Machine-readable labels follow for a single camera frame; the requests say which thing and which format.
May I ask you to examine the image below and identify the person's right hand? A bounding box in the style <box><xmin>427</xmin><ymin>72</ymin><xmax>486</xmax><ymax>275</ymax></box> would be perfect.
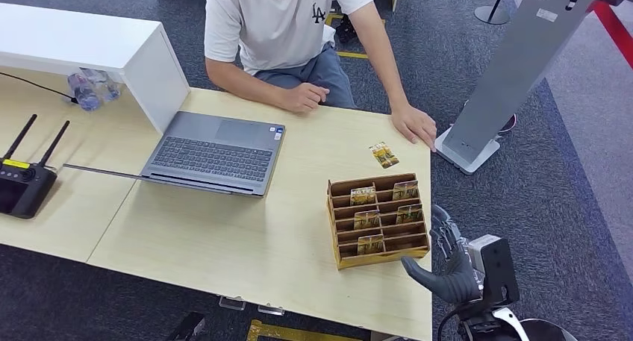
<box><xmin>281</xmin><ymin>82</ymin><xmax>331</xmax><ymax>114</ymax></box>

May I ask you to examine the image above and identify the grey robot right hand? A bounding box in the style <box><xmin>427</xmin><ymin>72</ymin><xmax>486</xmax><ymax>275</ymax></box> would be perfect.
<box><xmin>401</xmin><ymin>204</ymin><xmax>484</xmax><ymax>306</ymax></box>

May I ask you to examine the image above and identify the red barrier belt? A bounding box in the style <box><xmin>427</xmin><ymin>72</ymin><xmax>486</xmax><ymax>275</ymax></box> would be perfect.
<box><xmin>590</xmin><ymin>0</ymin><xmax>633</xmax><ymax>69</ymax></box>

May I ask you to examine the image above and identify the thin black cable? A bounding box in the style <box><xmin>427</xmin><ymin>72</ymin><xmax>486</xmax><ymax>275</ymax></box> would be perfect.
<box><xmin>0</xmin><ymin>70</ymin><xmax>79</xmax><ymax>104</ymax></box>

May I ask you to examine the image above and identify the person's left hand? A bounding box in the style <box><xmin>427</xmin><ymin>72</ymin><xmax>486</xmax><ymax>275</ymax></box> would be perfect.
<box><xmin>390</xmin><ymin>104</ymin><xmax>439</xmax><ymax>153</ymax></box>

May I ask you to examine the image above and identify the black flat floor object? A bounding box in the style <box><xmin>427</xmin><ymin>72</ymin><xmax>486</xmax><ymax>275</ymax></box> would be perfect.
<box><xmin>166</xmin><ymin>310</ymin><xmax>209</xmax><ymax>341</ymax></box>

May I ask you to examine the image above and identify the grey robot torso shell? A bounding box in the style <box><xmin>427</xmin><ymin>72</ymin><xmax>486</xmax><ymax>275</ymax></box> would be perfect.
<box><xmin>514</xmin><ymin>319</ymin><xmax>579</xmax><ymax>341</ymax></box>

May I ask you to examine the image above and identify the white desk shelf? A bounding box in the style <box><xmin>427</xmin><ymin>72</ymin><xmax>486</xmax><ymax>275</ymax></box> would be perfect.
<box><xmin>0</xmin><ymin>2</ymin><xmax>191</xmax><ymax>134</ymax></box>

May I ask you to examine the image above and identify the grey stanchion post base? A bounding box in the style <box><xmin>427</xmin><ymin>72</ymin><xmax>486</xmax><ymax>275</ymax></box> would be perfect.
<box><xmin>473</xmin><ymin>0</ymin><xmax>511</xmax><ymax>26</ymax></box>

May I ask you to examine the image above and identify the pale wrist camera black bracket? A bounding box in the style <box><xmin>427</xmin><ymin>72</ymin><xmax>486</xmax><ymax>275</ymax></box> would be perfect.
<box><xmin>467</xmin><ymin>234</ymin><xmax>521</xmax><ymax>307</ymax></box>

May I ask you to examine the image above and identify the person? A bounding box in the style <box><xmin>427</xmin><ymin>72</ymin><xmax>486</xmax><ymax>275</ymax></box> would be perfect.
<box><xmin>203</xmin><ymin>0</ymin><xmax>439</xmax><ymax>153</ymax></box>

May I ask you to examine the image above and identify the grey open laptop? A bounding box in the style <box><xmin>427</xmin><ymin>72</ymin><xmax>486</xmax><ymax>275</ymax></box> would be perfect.
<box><xmin>63</xmin><ymin>110</ymin><xmax>287</xmax><ymax>198</ymax></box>

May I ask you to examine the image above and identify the black chair base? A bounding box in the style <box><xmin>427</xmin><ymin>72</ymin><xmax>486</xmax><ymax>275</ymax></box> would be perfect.
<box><xmin>334</xmin><ymin>0</ymin><xmax>387</xmax><ymax>46</ymax></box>

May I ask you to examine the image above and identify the grey kiosk stand white base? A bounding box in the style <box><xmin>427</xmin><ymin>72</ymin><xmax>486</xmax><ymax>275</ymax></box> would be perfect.
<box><xmin>432</xmin><ymin>0</ymin><xmax>633</xmax><ymax>175</ymax></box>

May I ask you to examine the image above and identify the yellow floor tape outline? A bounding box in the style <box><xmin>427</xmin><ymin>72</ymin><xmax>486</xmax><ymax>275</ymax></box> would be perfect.
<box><xmin>324</xmin><ymin>12</ymin><xmax>387</xmax><ymax>61</ymax></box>

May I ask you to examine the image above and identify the yellow floor tape strip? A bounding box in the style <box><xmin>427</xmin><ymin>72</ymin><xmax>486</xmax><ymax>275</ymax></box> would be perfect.
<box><xmin>246</xmin><ymin>319</ymin><xmax>364</xmax><ymax>341</ymax></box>

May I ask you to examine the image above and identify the black controller with two antennas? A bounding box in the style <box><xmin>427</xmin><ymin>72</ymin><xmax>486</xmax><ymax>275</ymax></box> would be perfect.
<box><xmin>0</xmin><ymin>113</ymin><xmax>71</xmax><ymax>219</ymax></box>

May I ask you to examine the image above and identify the clear plastic water bottle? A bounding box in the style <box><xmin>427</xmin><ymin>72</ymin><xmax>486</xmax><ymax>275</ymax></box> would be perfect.
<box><xmin>81</xmin><ymin>67</ymin><xmax>122</xmax><ymax>102</ymax></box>
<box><xmin>66</xmin><ymin>72</ymin><xmax>102</xmax><ymax>111</ymax></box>

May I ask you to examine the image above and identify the wooden card holder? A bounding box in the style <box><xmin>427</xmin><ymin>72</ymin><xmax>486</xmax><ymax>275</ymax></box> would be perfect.
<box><xmin>326</xmin><ymin>172</ymin><xmax>431</xmax><ymax>271</ymax></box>

